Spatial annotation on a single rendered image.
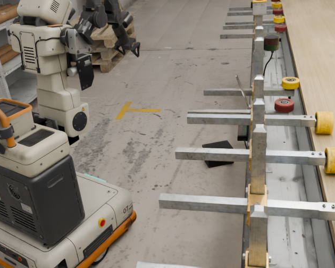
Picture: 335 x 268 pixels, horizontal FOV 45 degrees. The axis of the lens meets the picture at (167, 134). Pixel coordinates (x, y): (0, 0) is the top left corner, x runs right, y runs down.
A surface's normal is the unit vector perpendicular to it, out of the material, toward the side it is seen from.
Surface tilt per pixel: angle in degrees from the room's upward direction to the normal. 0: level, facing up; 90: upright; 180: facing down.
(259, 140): 90
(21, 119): 92
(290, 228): 0
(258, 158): 90
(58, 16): 90
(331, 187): 0
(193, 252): 0
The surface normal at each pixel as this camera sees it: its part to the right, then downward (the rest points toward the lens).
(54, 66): 0.83, 0.21
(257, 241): -0.19, 0.49
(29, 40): -0.55, 0.32
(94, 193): -0.07, -0.87
